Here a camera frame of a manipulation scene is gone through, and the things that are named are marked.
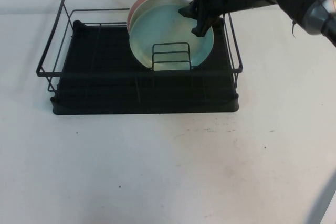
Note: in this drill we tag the grey stand post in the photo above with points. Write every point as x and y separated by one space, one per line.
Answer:
330 208

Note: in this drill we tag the black plastic drain tray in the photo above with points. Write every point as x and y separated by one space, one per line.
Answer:
105 104

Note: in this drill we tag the cream round plate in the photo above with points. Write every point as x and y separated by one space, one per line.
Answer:
160 0

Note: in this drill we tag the teal round plate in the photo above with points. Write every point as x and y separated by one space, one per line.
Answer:
162 30

